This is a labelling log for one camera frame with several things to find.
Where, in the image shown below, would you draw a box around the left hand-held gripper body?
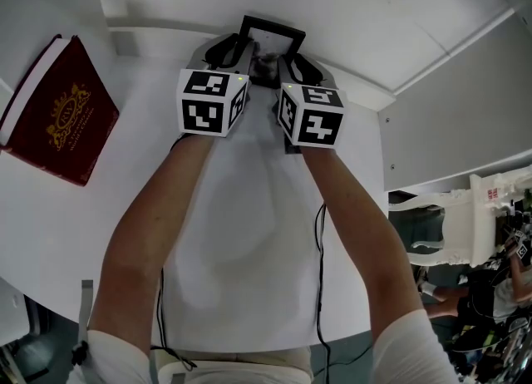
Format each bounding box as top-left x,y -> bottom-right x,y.
176,67 -> 251,139

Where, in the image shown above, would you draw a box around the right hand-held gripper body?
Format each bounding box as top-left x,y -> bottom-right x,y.
277,81 -> 348,156

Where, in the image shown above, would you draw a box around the black framed picture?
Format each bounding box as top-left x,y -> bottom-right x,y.
236,14 -> 308,89

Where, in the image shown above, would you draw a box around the person's right forearm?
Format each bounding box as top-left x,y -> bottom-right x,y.
298,145 -> 433,354

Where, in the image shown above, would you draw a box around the person's left forearm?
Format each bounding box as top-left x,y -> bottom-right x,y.
88,132 -> 218,358

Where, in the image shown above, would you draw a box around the red hardcover book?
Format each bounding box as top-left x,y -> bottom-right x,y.
0,33 -> 121,188

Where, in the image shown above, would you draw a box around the white ornate dressing table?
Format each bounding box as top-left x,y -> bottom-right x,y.
388,164 -> 532,268

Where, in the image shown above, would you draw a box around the person's beige shorts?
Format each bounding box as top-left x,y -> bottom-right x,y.
157,347 -> 313,384

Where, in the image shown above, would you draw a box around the person's white shirt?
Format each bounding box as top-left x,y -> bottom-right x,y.
85,309 -> 459,384

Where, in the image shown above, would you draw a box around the black bag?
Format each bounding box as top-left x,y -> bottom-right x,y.
451,311 -> 532,355

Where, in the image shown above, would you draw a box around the black cable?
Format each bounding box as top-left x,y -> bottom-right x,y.
313,202 -> 334,380
149,264 -> 197,372

